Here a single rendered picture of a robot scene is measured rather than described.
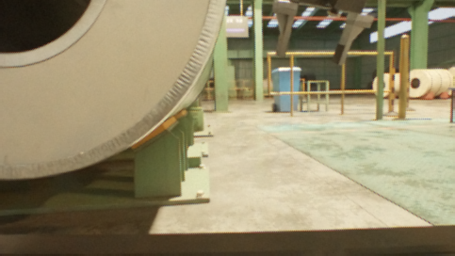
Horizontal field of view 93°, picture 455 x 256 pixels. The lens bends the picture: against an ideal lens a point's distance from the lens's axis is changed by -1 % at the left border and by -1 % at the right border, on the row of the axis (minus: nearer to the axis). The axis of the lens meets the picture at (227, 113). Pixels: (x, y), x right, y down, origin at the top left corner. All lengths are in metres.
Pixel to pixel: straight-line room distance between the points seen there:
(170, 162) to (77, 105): 0.36
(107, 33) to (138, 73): 0.13
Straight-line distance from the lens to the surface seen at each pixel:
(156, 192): 0.92
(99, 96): 0.70
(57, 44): 0.76
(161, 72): 0.65
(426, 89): 12.35
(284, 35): 0.47
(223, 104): 5.26
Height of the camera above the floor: 0.39
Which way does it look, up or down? 5 degrees down
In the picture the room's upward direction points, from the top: 2 degrees counter-clockwise
